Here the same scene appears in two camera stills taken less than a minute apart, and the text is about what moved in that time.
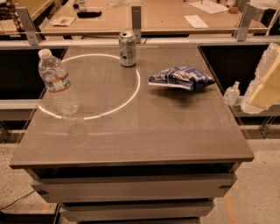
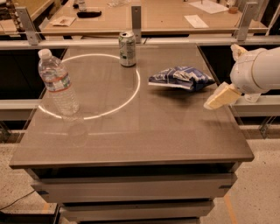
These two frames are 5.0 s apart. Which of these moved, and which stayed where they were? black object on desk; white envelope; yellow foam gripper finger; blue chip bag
Moved: yellow foam gripper finger
Stayed: white envelope; blue chip bag; black object on desk
